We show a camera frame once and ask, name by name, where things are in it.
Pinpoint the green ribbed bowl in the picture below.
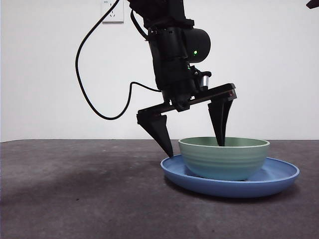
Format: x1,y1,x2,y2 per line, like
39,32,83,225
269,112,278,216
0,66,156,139
178,136,271,181

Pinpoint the blue plate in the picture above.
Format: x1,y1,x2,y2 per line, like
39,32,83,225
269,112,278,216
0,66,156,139
160,153,300,199

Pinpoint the short black cable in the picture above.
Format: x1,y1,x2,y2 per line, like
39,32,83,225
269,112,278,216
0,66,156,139
130,9,150,42

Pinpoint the white wall socket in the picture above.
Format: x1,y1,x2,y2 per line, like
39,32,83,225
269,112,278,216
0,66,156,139
102,0,125,25

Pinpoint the long black cable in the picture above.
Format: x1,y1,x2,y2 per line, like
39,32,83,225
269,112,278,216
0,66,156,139
75,0,162,120

